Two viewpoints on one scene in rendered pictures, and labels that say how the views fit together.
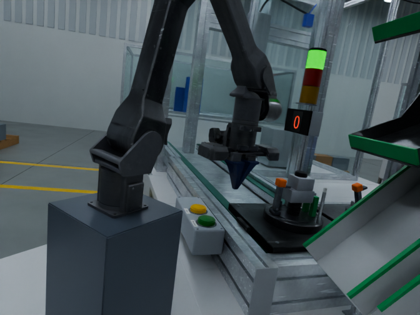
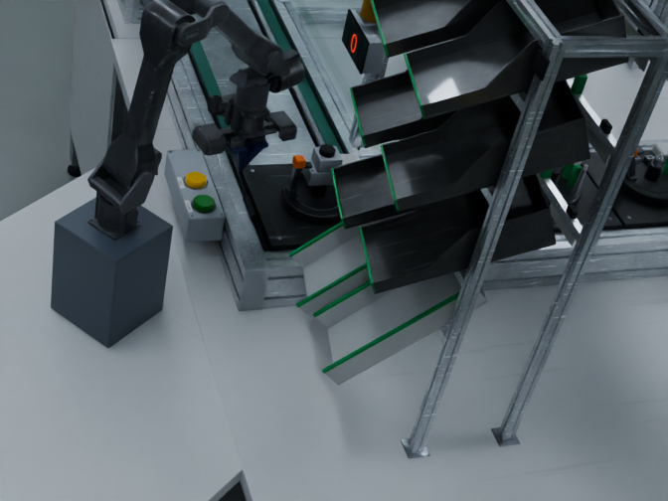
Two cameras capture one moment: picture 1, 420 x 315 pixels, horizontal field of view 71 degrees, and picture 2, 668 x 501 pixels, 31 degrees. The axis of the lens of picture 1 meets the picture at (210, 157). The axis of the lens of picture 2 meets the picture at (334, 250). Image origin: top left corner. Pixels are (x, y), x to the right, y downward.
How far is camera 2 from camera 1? 1.64 m
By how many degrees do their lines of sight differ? 29
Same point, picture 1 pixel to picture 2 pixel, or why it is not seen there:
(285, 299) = (278, 295)
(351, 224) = (336, 239)
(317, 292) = not seen: hidden behind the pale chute
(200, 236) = (196, 224)
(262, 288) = (252, 286)
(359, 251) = (333, 265)
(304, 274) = (299, 273)
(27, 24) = not seen: outside the picture
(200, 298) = (194, 289)
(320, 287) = not seen: hidden behind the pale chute
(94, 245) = (104, 264)
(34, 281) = (19, 267)
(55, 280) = (64, 279)
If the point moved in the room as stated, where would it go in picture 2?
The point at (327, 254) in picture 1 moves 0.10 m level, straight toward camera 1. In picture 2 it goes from (312, 262) to (285, 293)
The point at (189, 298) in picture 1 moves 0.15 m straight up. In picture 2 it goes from (182, 288) to (190, 227)
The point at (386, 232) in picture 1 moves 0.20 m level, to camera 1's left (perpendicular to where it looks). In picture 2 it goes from (358, 251) to (242, 233)
